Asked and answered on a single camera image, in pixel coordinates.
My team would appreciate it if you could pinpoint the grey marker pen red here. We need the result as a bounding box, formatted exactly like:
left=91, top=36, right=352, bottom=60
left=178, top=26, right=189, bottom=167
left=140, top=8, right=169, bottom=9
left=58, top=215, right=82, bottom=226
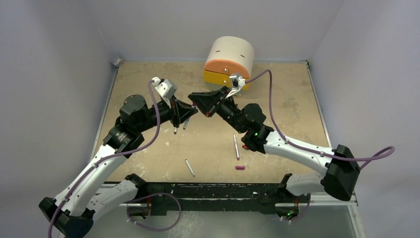
left=233, top=134, right=240, bottom=160

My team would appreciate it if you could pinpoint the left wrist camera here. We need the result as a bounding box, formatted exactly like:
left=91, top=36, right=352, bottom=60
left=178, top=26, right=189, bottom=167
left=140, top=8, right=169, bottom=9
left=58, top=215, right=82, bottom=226
left=151, top=77, right=177, bottom=108

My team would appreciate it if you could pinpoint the grey corner bracket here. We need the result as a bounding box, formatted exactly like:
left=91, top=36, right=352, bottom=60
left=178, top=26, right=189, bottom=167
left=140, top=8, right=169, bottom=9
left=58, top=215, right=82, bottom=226
left=109, top=54, right=124, bottom=68

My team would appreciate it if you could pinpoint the grey marker pen blue tip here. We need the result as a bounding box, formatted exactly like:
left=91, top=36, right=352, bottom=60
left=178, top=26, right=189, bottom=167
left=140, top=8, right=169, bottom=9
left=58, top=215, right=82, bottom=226
left=183, top=120, right=189, bottom=130

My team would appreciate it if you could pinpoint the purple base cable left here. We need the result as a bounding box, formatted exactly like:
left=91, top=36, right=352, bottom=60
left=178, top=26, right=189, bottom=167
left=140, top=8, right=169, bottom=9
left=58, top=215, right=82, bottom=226
left=126, top=192, right=182, bottom=232

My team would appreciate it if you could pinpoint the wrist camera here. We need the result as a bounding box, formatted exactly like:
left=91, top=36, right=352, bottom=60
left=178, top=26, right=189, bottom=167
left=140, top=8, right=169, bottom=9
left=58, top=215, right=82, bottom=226
left=151, top=77, right=177, bottom=108
left=226, top=73, right=246, bottom=98

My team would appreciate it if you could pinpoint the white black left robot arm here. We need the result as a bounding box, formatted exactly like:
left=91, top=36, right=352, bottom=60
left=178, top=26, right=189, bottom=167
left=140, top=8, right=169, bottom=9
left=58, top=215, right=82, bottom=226
left=39, top=95, right=198, bottom=238

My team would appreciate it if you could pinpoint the round cream drawer cabinet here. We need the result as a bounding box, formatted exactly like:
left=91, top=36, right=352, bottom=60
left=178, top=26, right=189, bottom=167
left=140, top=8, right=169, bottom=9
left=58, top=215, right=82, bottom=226
left=203, top=36, right=255, bottom=90

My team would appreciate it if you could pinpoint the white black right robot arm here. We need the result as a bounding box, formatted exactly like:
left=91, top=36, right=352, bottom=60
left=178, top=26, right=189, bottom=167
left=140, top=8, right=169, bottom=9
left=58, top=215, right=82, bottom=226
left=188, top=86, right=361, bottom=202

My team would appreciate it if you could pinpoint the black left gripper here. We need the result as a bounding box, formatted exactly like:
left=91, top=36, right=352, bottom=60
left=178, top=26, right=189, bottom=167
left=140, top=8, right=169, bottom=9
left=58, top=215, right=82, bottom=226
left=136, top=93, right=194, bottom=132

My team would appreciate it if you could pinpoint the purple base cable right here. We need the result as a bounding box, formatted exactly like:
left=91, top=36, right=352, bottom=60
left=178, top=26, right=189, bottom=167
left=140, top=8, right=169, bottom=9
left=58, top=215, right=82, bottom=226
left=279, top=196, right=313, bottom=224

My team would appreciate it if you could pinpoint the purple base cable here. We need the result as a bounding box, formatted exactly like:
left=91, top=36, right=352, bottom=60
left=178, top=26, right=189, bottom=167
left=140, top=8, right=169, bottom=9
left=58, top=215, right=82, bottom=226
left=279, top=196, right=313, bottom=224
left=126, top=192, right=182, bottom=232

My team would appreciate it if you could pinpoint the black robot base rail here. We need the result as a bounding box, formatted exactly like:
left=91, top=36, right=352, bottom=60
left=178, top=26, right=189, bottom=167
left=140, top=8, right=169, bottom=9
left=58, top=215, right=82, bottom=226
left=126, top=174, right=310, bottom=217

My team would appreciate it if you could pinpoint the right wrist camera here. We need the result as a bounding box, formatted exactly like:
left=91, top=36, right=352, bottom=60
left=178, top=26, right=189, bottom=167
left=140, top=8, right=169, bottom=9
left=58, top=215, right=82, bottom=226
left=226, top=73, right=246, bottom=98

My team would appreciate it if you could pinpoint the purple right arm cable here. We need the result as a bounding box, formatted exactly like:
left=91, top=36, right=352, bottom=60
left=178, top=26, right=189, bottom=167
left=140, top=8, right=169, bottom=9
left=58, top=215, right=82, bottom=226
left=244, top=69, right=396, bottom=170

